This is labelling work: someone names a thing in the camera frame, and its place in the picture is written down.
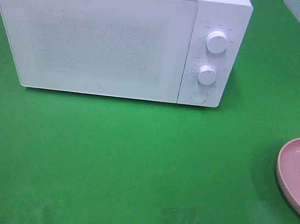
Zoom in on white microwave door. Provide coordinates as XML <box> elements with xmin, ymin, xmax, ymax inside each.
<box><xmin>0</xmin><ymin>0</ymin><xmax>197</xmax><ymax>103</ymax></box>

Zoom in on white microwave oven body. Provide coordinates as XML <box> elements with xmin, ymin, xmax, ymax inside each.
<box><xmin>0</xmin><ymin>0</ymin><xmax>256</xmax><ymax>114</ymax></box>

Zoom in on green table mat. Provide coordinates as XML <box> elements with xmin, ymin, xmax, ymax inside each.
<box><xmin>0</xmin><ymin>0</ymin><xmax>300</xmax><ymax>224</ymax></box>

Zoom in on white microwave knob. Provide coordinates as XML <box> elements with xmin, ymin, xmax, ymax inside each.
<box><xmin>197</xmin><ymin>65</ymin><xmax>218</xmax><ymax>85</ymax></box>
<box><xmin>206</xmin><ymin>30</ymin><xmax>228</xmax><ymax>54</ymax></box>

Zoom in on upper white microwave knob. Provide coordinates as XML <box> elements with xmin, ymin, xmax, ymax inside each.
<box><xmin>206</xmin><ymin>30</ymin><xmax>228</xmax><ymax>54</ymax></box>

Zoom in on round white door button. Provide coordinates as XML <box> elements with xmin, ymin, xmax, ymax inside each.
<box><xmin>191</xmin><ymin>90</ymin><xmax>208</xmax><ymax>104</ymax></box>

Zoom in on lower white microwave knob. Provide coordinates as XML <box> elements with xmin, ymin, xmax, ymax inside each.
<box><xmin>197</xmin><ymin>65</ymin><xmax>218</xmax><ymax>85</ymax></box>

